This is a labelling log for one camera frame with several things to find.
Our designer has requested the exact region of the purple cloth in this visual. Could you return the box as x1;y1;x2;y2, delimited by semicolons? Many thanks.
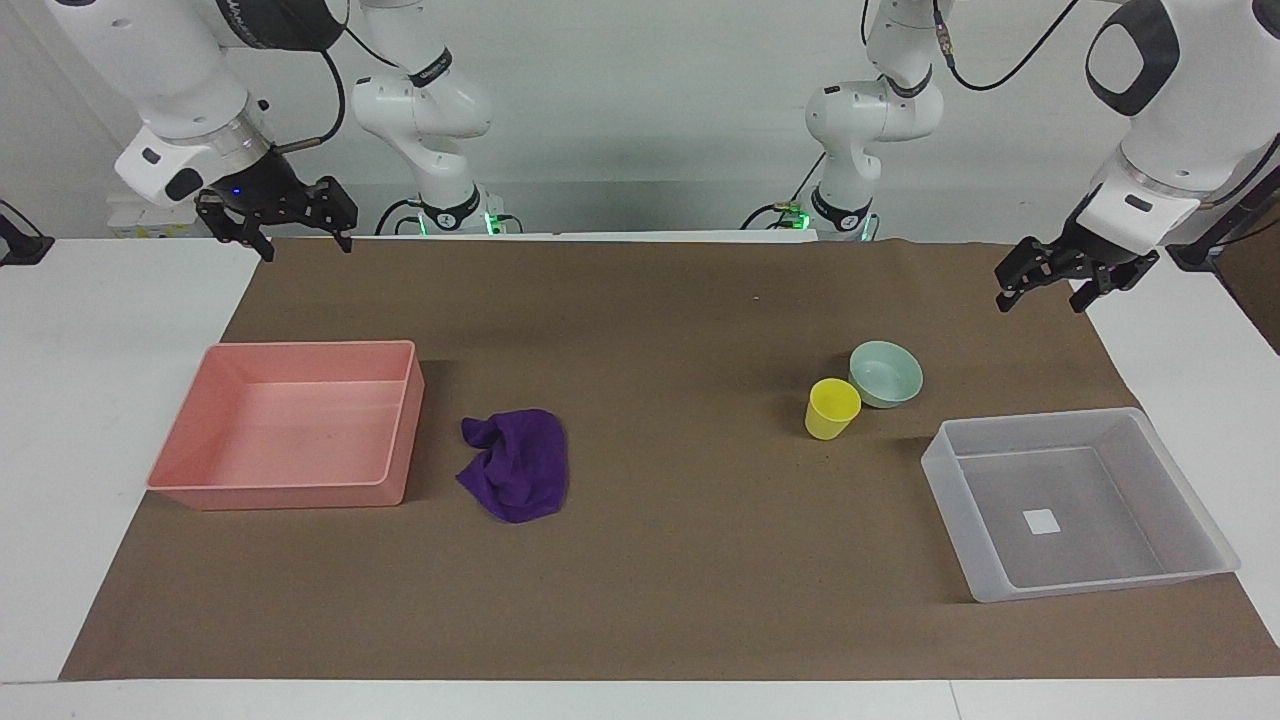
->
455;408;570;525

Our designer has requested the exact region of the clear plastic bin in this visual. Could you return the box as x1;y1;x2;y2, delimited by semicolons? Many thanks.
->
920;406;1242;604

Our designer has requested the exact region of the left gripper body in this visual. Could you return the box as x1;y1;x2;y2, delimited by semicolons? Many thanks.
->
1048;183;1128;273

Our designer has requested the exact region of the white and yellow box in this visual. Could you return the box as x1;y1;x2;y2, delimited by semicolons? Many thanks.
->
106;192;217;240

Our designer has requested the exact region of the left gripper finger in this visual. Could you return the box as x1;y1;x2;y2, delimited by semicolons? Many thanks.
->
994;238;1064;313
1070;250;1162;315

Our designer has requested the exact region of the yellow plastic cup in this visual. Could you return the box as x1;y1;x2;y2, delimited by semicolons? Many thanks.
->
804;378;863;442

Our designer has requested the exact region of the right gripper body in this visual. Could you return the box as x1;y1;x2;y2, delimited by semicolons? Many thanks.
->
213;148;313;223

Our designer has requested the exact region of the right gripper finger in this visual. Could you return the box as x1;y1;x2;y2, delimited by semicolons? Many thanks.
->
290;176;359;254
194;191;277;264

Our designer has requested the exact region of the pink plastic bin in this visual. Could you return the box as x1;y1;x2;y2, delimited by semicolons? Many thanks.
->
146;340;426;512

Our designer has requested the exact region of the black stand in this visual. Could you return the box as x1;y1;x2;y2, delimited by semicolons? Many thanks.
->
0;198;57;268

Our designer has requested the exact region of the pale green bowl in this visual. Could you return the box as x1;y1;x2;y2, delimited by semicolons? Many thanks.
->
848;340;925;410

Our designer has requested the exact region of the black cable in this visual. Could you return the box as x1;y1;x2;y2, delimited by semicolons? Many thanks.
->
932;0;1083;93
374;198;426;238
740;150;831;231
1198;135;1280;213
273;48;349;157

